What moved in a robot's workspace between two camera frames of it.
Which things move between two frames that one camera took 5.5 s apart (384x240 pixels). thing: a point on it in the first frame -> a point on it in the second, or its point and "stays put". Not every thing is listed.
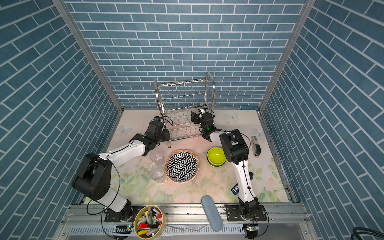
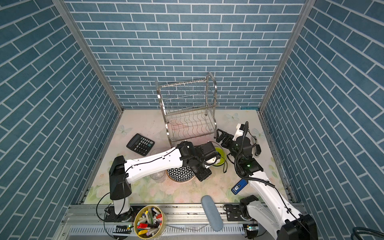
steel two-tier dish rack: (177, 100) stays put
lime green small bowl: (216, 157) stays put
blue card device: (235, 189) stays put
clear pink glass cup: (156, 155) stays put
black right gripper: (195, 116) -> (225, 136)
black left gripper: (166, 133) -> (203, 176)
